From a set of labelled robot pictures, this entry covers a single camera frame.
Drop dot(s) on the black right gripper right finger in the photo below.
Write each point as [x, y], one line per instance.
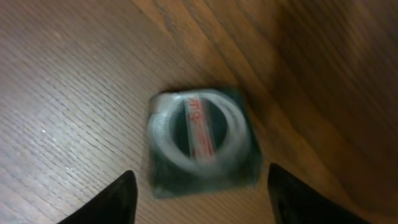
[295, 202]

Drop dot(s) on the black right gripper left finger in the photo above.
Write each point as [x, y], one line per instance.
[116, 204]

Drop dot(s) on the dark green round-label pack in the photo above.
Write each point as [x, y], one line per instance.
[201, 140]

